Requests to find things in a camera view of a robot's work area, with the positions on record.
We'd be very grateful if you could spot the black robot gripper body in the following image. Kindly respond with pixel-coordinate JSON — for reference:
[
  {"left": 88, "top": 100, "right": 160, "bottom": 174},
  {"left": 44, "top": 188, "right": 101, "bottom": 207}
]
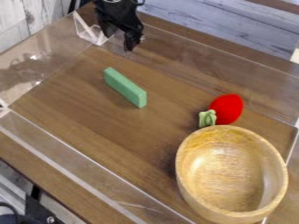
[{"left": 92, "top": 0, "right": 145, "bottom": 35}]

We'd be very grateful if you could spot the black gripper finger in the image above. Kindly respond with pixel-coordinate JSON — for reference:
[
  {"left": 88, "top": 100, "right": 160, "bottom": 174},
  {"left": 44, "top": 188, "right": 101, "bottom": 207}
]
[
  {"left": 124, "top": 31, "right": 145, "bottom": 52},
  {"left": 97, "top": 13, "right": 117, "bottom": 38}
]

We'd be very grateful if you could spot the red plush tomato toy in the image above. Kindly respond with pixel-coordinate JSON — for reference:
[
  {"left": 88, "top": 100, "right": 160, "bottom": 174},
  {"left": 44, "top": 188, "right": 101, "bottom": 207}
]
[{"left": 198, "top": 94, "right": 244, "bottom": 128}]

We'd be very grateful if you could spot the green rectangular block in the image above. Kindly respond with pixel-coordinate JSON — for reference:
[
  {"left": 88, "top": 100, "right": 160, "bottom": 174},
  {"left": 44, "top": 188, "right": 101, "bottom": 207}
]
[{"left": 102, "top": 67, "right": 146, "bottom": 108}]

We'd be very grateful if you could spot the wooden bowl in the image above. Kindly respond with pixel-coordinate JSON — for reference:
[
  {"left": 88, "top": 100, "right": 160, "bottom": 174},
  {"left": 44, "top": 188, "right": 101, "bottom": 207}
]
[{"left": 174, "top": 125, "right": 288, "bottom": 224}]

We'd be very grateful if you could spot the black clamp under table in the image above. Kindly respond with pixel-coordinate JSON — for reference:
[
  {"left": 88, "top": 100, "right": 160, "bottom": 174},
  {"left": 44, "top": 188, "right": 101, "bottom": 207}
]
[{"left": 22, "top": 185, "right": 65, "bottom": 224}]

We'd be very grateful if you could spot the clear acrylic tray enclosure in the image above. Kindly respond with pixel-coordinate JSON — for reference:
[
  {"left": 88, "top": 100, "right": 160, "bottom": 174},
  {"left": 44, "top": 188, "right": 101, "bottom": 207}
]
[{"left": 0, "top": 17, "right": 299, "bottom": 224}]

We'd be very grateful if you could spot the black cable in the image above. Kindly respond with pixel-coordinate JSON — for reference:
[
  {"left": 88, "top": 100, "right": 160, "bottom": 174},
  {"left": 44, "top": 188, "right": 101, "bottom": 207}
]
[{"left": 0, "top": 200, "right": 24, "bottom": 224}]

